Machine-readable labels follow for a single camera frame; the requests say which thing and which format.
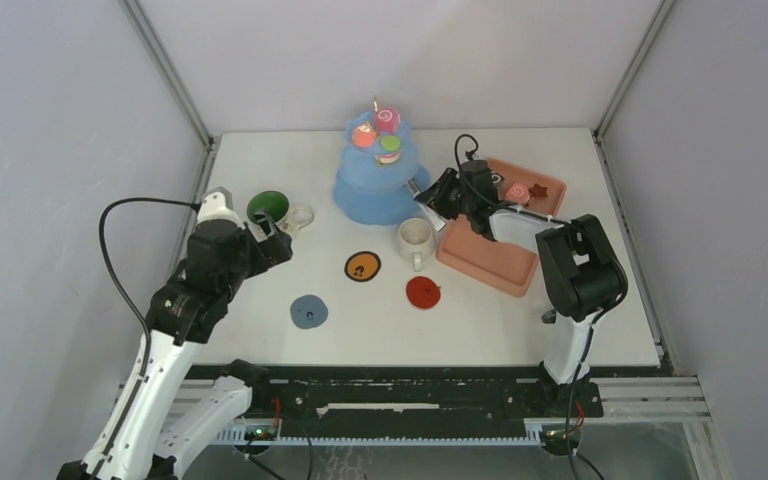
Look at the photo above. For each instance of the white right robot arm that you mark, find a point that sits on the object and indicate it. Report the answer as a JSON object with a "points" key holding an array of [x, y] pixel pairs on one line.
{"points": [[499, 227]]}

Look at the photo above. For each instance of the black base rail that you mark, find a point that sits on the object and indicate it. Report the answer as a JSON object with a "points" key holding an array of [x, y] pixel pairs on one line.
{"points": [[455, 406]]}

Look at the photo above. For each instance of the pink frosted donut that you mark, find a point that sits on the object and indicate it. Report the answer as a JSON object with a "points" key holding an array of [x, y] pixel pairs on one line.
{"points": [[388, 158]]}

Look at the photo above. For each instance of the magenta swirl roll cake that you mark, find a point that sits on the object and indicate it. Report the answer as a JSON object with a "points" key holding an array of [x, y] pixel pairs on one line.
{"points": [[387, 120]]}

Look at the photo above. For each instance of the light pink swirl roll cake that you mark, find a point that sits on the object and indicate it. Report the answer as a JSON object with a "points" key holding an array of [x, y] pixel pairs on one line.
{"points": [[518, 193]]}

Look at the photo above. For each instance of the aluminium frame post left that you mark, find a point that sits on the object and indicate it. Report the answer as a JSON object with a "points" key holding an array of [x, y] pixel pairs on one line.
{"points": [[158, 54]]}

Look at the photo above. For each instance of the green macaron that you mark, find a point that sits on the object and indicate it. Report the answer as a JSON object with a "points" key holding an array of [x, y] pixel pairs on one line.
{"points": [[390, 143]]}

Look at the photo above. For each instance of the blue-grey round coaster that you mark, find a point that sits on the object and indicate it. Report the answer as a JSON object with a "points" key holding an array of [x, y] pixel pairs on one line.
{"points": [[308, 312]]}

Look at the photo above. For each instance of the pink rectangular tray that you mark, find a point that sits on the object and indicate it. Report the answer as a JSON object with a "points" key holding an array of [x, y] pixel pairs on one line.
{"points": [[508, 267]]}

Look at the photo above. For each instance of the blue three-tier cake stand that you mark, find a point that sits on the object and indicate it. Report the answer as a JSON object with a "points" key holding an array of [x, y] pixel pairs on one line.
{"points": [[380, 195]]}

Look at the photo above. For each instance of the orange black-rimmed coaster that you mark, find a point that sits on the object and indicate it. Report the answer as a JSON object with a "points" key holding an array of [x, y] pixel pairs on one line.
{"points": [[362, 266]]}

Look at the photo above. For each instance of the aluminium frame post right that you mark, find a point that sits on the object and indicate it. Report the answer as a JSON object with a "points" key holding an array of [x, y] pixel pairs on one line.
{"points": [[641, 53]]}

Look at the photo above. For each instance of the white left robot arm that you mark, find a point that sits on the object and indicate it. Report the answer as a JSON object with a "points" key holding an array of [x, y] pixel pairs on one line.
{"points": [[137, 441]]}

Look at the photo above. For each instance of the green-lined floral cream mug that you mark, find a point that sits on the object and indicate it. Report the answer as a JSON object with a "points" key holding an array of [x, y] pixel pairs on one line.
{"points": [[288, 218]]}

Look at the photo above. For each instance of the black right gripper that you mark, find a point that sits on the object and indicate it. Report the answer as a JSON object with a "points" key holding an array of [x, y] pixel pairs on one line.
{"points": [[436, 195]]}

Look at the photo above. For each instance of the grey speckled mug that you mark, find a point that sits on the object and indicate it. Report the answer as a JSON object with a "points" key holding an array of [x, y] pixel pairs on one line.
{"points": [[548, 317]]}

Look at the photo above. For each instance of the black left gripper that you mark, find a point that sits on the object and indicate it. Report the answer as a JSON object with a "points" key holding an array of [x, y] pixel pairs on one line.
{"points": [[275, 248]]}

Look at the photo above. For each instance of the dark chocolate swirl roll cake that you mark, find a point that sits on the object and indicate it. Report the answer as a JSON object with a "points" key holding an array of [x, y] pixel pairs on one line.
{"points": [[497, 179]]}

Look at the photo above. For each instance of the aluminium frame post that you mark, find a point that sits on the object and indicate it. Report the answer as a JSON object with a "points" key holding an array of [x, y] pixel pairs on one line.
{"points": [[641, 53], [158, 54]]}

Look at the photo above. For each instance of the red apple-shaped coaster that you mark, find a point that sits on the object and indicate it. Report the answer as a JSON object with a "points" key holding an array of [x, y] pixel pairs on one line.
{"points": [[422, 292]]}

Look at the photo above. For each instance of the dark brown star cookie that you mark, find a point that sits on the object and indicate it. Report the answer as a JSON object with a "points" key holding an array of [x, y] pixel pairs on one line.
{"points": [[537, 191]]}

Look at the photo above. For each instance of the white speckled mug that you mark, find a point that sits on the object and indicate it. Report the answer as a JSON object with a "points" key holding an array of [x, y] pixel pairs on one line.
{"points": [[416, 242]]}

